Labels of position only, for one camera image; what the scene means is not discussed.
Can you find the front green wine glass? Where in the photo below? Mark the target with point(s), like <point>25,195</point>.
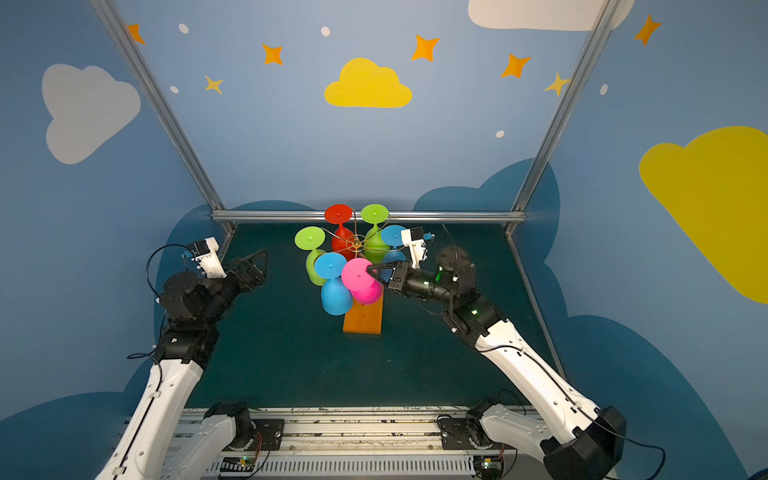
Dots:
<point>311,239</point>

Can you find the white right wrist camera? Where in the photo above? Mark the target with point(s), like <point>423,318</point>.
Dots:
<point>415,240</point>

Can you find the left small circuit board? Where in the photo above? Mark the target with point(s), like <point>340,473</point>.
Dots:
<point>238,466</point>

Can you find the red wine glass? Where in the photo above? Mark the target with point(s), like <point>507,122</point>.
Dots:
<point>342,241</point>

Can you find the gold wire glass rack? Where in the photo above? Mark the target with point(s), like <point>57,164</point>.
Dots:
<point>358,243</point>

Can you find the pink wine glass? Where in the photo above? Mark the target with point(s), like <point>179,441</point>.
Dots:
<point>363,287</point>

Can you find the right aluminium corner post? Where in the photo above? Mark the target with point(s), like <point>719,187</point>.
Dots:
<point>583,68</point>

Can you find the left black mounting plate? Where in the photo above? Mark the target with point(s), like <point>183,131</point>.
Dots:
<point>260,435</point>

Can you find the small circuit board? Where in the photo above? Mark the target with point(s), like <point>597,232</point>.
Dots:
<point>487,468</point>
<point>238,466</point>

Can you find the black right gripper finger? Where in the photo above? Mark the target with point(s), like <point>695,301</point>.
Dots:
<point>381,274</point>
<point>387,266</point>

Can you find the green wine glass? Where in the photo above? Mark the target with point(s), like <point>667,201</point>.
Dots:
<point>374,247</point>
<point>311,239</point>

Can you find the left aluminium corner post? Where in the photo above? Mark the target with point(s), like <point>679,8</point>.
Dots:
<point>111,18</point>

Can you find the blue wine glass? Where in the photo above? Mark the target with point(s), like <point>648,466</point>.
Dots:
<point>336,298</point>
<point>392,237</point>

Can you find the black mounting plate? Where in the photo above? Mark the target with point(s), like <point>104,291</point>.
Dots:
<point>260,435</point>
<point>461,434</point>

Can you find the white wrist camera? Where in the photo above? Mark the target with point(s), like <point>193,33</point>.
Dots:
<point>204,253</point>
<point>415,240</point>

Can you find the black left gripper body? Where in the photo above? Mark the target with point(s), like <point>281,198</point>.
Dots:
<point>238,274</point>

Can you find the right small circuit board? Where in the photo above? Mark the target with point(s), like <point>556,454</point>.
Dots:
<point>487,468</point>

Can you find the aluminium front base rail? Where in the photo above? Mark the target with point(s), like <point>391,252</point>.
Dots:
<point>353,443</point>

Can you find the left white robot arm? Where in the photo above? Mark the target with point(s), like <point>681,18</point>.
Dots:
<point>194,305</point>

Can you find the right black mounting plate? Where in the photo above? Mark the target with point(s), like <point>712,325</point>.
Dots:
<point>461,434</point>

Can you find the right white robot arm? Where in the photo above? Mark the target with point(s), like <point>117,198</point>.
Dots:
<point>572,437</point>

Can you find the orange wooden rack base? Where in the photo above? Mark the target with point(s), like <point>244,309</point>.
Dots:
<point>364,319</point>

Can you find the back green wine glass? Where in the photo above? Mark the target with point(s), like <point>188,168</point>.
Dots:
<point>374,247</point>

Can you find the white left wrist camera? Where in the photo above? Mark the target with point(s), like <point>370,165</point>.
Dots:
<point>204,253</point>

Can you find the aluminium corner post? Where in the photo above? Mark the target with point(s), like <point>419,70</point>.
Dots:
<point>583,68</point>
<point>111,18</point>

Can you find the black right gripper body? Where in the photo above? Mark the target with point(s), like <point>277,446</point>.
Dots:
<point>397,279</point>

